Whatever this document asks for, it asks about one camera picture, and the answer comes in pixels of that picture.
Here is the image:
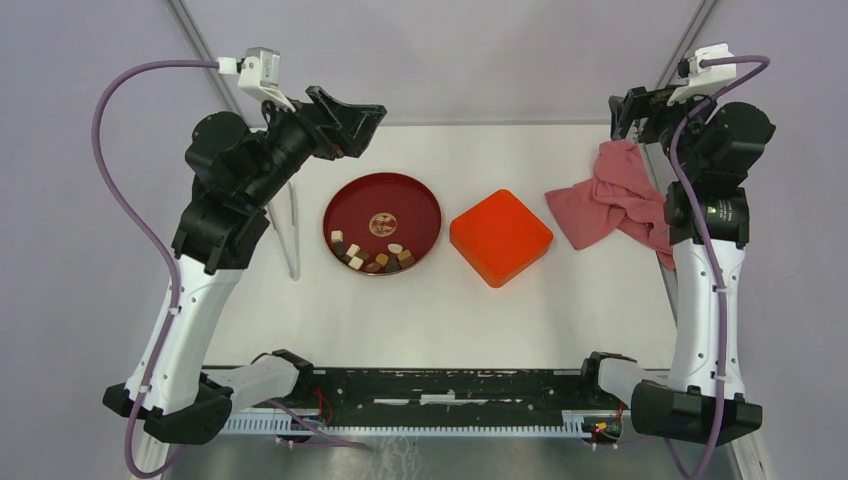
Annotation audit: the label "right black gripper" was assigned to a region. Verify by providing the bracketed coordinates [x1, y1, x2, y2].
[611, 80, 723, 181]

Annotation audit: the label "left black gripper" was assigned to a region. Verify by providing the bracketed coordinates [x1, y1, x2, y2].
[244, 84, 386, 209]

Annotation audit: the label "metal serving tongs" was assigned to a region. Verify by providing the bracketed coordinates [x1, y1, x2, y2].
[267, 182, 302, 282]

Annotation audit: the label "orange box lid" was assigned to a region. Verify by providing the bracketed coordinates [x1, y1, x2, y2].
[449, 189, 554, 288]

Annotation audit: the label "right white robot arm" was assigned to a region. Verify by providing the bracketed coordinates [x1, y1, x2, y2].
[577, 87, 775, 445]

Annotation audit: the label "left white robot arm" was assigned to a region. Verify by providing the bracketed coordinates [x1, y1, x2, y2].
[103, 86, 387, 445]

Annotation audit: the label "round dark red plate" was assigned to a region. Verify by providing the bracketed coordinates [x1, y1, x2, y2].
[322, 172, 443, 276]

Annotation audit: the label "pink cloth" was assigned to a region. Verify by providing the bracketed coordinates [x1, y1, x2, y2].
[544, 140, 676, 270]

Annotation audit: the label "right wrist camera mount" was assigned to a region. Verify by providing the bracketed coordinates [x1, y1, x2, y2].
[666, 43, 737, 106]

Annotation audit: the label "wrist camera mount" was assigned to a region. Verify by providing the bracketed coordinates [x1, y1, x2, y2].
[666, 43, 737, 106]
[216, 47, 296, 112]

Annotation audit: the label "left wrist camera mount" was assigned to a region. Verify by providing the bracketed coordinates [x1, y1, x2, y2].
[216, 47, 296, 112]

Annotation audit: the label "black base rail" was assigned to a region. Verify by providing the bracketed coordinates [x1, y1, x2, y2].
[279, 368, 624, 428]

